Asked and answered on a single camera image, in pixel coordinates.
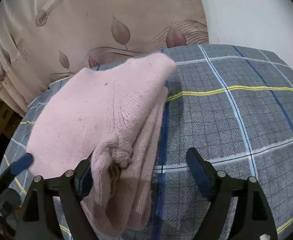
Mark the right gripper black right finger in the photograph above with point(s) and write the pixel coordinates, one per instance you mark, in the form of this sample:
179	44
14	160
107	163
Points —
253	218

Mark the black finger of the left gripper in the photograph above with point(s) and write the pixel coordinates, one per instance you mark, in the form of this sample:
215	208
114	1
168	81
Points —
17	167

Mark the beige leaf-print curtain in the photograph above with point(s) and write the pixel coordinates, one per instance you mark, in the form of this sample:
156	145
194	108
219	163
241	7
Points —
42	41

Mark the grey plaid bed sheet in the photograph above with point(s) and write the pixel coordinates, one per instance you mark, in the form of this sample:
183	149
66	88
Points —
235	106

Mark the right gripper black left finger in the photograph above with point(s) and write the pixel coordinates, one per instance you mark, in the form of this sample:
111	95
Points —
38	217

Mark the pink knitted sweater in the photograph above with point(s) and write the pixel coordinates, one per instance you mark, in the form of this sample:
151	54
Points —
114	117

